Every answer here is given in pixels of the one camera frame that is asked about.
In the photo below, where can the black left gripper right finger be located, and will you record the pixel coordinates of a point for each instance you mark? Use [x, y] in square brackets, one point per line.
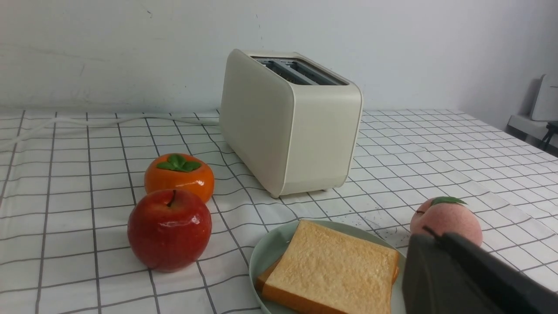
[511, 291]

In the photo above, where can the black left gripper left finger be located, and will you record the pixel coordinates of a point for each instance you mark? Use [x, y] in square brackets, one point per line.
[433, 283]

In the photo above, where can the toasted bread slice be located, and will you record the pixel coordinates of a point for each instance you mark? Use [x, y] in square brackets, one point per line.
[311, 237]
[342, 275]

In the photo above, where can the pink peach with leaf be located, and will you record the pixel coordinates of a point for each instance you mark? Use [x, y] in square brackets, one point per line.
[447, 214]

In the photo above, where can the white background shelf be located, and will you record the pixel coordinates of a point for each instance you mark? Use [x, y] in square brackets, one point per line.
[542, 134]

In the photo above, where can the light green round plate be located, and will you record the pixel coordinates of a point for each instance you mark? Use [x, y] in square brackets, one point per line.
[275, 243]

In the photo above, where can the white box on shelf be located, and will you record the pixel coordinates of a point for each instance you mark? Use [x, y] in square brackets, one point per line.
[545, 107]

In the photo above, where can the cream white toaster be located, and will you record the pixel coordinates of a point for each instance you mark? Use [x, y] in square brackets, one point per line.
[292, 122]

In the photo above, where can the red apple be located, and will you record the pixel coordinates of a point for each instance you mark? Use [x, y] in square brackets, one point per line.
[168, 230]

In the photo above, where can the orange persimmon with green leaf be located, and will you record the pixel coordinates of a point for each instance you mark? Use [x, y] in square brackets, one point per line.
[181, 172]

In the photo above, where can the white grid-pattern tablecloth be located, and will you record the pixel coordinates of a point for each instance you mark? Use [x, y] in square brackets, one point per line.
[67, 192]

